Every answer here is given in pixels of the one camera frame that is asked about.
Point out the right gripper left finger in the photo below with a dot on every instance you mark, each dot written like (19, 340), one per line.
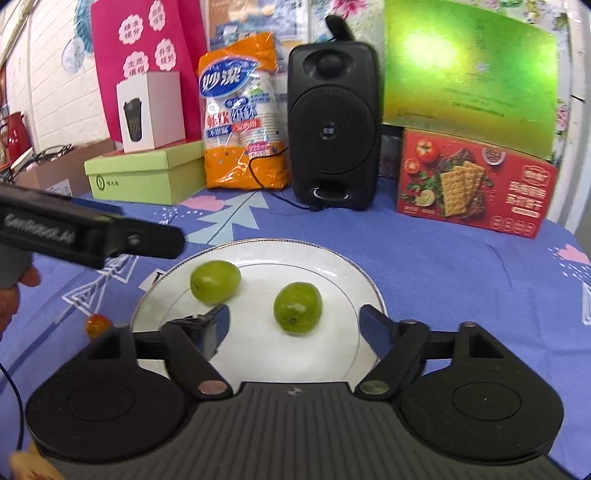
(191, 343)

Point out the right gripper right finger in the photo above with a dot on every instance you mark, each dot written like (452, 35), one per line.
(398, 346)

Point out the green apple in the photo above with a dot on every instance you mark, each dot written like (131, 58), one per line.
(298, 308)
(214, 282)

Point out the person's left hand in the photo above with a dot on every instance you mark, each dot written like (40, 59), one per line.
(10, 298)

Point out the brown cardboard box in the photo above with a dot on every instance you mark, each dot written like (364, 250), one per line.
(65, 175)

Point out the red kettle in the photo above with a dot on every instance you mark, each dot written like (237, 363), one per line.
(14, 136)

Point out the red yellow plum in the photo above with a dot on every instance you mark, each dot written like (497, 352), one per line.
(96, 325)

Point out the white ceramic plate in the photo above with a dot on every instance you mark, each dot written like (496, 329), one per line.
(255, 348)

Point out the green shoe box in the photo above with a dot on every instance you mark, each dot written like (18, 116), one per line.
(164, 176)

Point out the blue patterned tablecloth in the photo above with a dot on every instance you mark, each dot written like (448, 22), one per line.
(532, 294)

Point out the white cup box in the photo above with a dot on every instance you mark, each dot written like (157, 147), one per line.
(150, 111)

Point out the red cracker box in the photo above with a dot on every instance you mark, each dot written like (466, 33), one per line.
(471, 183)

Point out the pink paper bag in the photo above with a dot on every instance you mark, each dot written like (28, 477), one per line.
(134, 37)

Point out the orange paper cup package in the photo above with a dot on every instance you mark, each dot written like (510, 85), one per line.
(244, 147)

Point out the black speaker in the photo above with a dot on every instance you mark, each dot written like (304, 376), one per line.
(334, 120)

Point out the green gift box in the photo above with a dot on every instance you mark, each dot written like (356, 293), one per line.
(465, 71)

